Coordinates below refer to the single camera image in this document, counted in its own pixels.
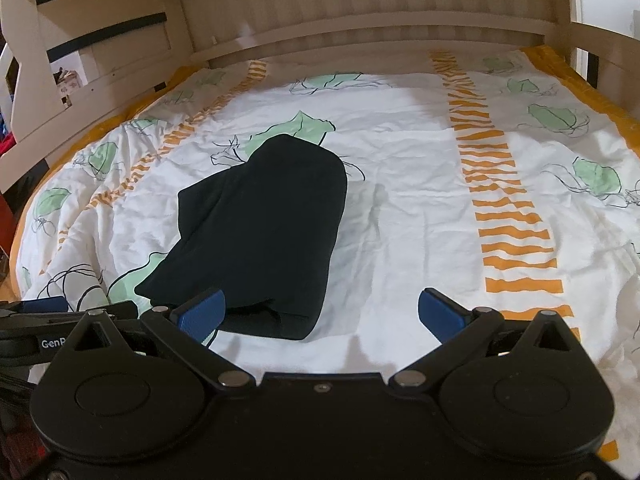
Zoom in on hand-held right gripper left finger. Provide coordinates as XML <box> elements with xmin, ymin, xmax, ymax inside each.
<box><xmin>49</xmin><ymin>288</ymin><xmax>254</xmax><ymax>392</ymax></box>

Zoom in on black hoodie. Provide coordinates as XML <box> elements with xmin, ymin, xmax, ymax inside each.
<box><xmin>135</xmin><ymin>135</ymin><xmax>349</xmax><ymax>342</ymax></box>

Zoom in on red cloth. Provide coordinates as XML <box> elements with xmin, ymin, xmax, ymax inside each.
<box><xmin>0</xmin><ymin>405</ymin><xmax>43</xmax><ymax>466</ymax></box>

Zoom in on black cables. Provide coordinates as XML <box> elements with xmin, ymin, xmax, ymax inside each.
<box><xmin>0</xmin><ymin>362</ymin><xmax>38</xmax><ymax>401</ymax></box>

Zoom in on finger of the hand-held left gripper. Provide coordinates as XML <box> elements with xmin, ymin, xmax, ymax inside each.
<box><xmin>0</xmin><ymin>295</ymin><xmax>70</xmax><ymax>317</ymax></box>
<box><xmin>105</xmin><ymin>301</ymin><xmax>139</xmax><ymax>322</ymax></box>

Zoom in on white leaf printed blanket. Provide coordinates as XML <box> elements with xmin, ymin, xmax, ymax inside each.
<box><xmin>10</xmin><ymin>45</ymin><xmax>640</xmax><ymax>461</ymax></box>

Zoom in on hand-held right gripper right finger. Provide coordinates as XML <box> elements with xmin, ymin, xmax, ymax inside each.
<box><xmin>388</xmin><ymin>288</ymin><xmax>586</xmax><ymax>390</ymax></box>

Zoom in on light wooden bed frame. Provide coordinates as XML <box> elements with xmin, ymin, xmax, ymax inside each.
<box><xmin>0</xmin><ymin>0</ymin><xmax>640</xmax><ymax>196</ymax></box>

